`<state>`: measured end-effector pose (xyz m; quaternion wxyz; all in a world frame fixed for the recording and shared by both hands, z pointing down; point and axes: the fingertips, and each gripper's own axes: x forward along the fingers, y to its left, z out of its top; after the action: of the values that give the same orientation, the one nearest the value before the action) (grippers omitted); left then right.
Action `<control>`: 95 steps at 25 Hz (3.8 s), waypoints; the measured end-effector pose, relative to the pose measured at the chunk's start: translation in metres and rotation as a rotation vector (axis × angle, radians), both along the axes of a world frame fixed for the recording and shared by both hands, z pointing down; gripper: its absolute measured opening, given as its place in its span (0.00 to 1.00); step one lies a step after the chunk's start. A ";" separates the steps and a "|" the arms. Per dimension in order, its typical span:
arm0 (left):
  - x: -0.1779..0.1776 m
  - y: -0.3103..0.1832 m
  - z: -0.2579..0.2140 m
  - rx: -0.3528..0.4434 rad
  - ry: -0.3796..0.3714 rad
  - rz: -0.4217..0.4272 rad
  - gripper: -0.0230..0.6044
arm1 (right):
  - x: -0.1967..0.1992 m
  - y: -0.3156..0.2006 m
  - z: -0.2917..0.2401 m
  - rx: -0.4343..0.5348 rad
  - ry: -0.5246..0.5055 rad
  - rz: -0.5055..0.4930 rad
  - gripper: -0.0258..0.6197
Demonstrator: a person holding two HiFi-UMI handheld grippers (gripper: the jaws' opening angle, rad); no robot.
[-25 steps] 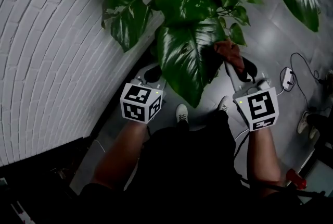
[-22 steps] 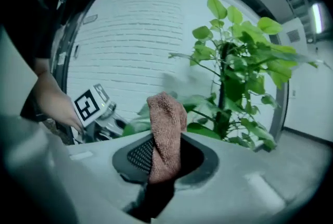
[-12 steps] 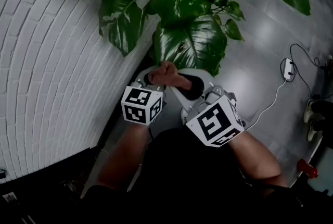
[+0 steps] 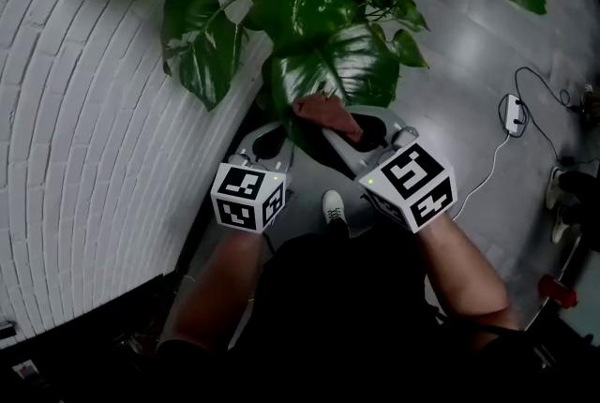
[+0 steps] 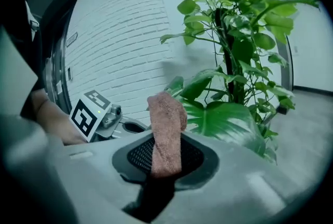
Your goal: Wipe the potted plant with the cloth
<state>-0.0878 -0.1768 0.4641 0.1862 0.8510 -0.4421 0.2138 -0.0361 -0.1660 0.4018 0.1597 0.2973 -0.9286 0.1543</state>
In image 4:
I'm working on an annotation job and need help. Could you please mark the person's black clothing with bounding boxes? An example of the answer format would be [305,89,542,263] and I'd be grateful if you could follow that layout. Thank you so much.
[154,222,563,403]

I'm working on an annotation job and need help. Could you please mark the person's white left shoe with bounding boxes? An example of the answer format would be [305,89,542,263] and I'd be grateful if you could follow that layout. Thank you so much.
[322,189,351,229]

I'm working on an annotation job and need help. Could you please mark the green potted plant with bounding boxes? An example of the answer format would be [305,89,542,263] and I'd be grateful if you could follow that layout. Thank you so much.
[53,0,548,168]

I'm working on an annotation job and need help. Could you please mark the red fire extinguisher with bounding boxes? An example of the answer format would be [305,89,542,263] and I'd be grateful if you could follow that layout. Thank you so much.
[537,274,578,309]

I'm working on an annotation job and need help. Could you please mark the person's right forearm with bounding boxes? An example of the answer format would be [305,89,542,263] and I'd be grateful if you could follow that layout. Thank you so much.
[416,212,522,349]

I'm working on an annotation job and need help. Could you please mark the brown cloth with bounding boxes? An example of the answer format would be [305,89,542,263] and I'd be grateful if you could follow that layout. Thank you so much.
[291,93,365,145]

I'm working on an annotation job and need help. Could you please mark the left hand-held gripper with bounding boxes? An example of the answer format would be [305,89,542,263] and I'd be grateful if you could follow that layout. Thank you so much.
[210,121,294,234]

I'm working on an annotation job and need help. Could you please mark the white power strip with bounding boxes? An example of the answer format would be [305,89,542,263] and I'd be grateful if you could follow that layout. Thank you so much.
[499,93,525,136]

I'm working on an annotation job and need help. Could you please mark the white power cable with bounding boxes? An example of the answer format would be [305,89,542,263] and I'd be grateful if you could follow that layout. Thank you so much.
[450,133,512,222]

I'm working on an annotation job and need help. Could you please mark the person's left forearm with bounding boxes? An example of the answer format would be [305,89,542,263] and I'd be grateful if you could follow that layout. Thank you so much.
[166,222,268,353]

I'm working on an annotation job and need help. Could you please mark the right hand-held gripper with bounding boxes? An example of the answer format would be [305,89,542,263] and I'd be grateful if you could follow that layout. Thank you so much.
[321,104,458,234]

